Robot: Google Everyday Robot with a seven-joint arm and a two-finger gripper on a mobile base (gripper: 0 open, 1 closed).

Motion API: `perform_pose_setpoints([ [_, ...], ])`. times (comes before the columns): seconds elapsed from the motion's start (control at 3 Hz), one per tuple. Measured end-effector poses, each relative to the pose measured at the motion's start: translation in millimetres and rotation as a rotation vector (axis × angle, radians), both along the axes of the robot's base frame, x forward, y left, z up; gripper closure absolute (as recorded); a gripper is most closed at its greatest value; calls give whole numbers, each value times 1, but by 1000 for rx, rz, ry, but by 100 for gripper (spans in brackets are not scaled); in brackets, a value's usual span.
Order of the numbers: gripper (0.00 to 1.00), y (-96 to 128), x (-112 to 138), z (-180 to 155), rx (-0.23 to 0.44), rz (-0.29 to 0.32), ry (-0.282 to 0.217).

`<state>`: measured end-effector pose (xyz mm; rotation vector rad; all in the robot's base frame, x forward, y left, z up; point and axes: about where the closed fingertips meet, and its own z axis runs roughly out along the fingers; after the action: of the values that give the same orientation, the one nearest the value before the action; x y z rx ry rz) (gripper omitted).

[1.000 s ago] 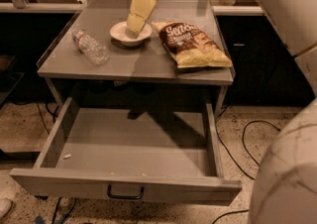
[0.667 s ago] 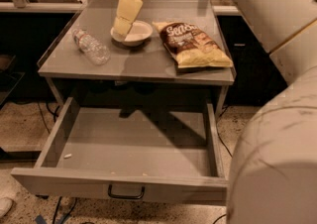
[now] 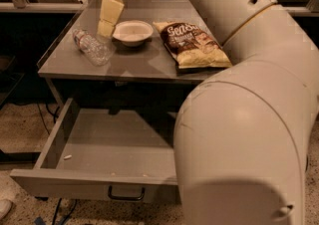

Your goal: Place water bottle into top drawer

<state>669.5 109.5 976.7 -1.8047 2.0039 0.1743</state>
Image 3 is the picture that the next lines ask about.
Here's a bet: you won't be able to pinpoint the open grey top drawer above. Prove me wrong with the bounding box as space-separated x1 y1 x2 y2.
11 99 179 203

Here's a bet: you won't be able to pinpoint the clear plastic water bottle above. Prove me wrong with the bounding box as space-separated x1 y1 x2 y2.
72 29 112 67

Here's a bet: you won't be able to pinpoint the brown yellow chip bag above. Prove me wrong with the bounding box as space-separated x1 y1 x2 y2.
154 22 232 69

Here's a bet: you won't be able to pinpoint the white paper bowl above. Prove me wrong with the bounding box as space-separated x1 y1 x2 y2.
113 20 154 47

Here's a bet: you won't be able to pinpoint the grey cabinet with top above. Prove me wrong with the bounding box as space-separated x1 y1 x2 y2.
36 0 230 120

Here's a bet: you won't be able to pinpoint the black cables under cabinet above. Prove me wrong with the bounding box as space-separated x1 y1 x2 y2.
34 103 78 225

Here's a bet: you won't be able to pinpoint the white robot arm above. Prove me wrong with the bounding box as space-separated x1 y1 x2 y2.
173 0 319 225

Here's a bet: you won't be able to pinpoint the black drawer handle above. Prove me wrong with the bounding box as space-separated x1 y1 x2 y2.
108 185 146 202

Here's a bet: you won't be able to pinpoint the white shoe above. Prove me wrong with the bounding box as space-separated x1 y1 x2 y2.
0 199 12 220

